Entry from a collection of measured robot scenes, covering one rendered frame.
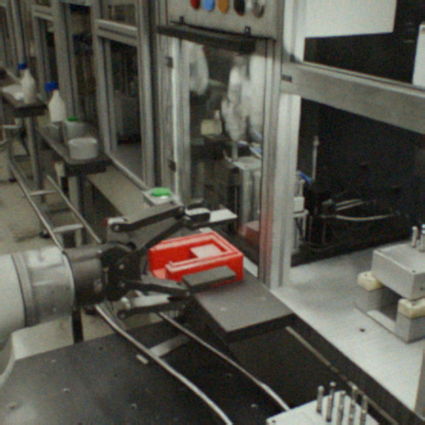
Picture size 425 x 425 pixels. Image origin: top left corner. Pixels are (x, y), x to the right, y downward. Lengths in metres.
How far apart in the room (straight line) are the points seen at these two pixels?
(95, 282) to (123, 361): 0.65
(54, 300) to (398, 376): 0.53
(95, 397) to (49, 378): 0.12
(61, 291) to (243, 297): 0.49
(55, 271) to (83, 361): 0.68
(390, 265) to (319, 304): 0.16
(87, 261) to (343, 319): 0.52
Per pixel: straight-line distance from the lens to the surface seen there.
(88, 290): 0.71
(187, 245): 1.20
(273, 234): 1.09
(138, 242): 0.75
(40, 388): 1.31
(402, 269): 1.01
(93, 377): 1.31
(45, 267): 0.70
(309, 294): 1.14
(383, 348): 1.01
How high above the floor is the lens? 1.47
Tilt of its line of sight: 23 degrees down
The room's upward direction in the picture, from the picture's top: straight up
